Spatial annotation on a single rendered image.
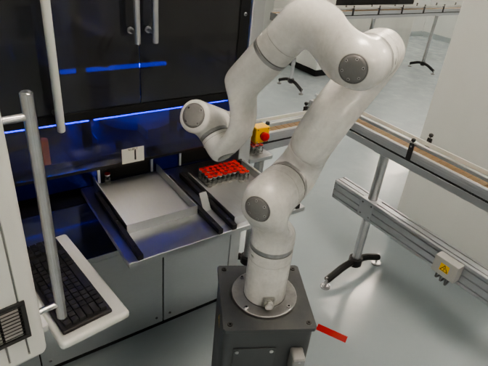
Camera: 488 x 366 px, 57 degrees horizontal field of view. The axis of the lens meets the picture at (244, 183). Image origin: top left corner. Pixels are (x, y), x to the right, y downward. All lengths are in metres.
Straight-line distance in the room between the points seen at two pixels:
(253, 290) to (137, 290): 0.91
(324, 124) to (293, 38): 0.19
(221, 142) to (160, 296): 1.22
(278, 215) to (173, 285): 1.21
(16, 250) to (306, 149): 0.66
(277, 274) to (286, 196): 0.27
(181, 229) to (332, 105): 0.77
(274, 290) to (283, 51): 0.64
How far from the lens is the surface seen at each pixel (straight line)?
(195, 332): 2.37
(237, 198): 1.70
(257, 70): 1.00
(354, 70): 0.83
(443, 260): 2.27
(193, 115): 1.11
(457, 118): 2.81
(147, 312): 2.21
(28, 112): 0.95
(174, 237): 1.49
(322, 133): 0.97
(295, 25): 0.95
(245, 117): 1.06
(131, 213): 1.61
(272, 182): 1.03
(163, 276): 2.10
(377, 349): 2.49
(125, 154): 1.67
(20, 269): 1.11
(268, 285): 1.24
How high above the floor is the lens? 1.79
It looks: 30 degrees down
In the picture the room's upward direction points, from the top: 6 degrees clockwise
